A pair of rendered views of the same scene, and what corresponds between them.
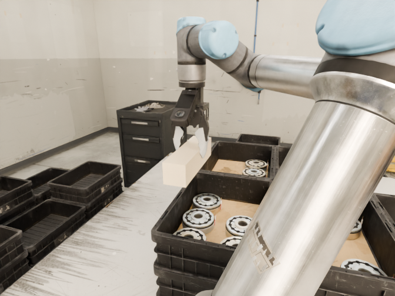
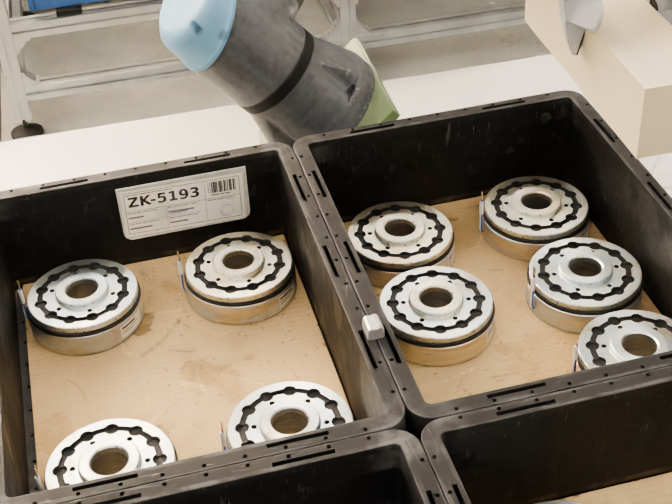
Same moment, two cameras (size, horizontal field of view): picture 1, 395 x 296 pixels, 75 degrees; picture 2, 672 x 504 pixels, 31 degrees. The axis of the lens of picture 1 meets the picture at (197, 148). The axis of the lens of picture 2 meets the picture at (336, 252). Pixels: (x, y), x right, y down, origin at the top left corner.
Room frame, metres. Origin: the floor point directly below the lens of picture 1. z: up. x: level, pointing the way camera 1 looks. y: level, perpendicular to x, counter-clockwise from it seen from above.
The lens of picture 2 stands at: (1.34, -0.61, 1.55)
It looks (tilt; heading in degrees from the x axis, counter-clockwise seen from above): 37 degrees down; 151
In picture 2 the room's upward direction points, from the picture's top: 4 degrees counter-clockwise
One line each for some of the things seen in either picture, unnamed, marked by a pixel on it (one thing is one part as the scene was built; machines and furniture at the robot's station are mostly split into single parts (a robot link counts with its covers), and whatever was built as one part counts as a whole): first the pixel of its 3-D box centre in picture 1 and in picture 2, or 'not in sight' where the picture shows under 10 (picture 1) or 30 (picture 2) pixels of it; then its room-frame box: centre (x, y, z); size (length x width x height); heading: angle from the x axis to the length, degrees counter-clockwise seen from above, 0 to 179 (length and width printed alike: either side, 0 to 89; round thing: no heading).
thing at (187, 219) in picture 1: (198, 217); (585, 272); (0.72, 0.00, 0.86); 0.10 x 0.10 x 0.01
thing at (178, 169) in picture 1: (190, 158); (613, 45); (0.70, 0.02, 1.07); 0.24 x 0.06 x 0.06; 162
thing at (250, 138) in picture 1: (257, 160); not in sight; (2.40, -0.59, 0.37); 0.40 x 0.30 x 0.45; 72
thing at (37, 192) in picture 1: (49, 199); not in sight; (1.74, 1.14, 0.31); 0.40 x 0.30 x 0.34; 162
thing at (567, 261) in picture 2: (198, 216); (585, 268); (0.72, 0.00, 0.86); 0.05 x 0.05 x 0.01
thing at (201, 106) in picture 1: (193, 103); not in sight; (0.72, 0.01, 1.23); 0.09 x 0.08 x 0.12; 162
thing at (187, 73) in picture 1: (190, 73); not in sight; (0.72, 0.02, 1.31); 0.08 x 0.08 x 0.05
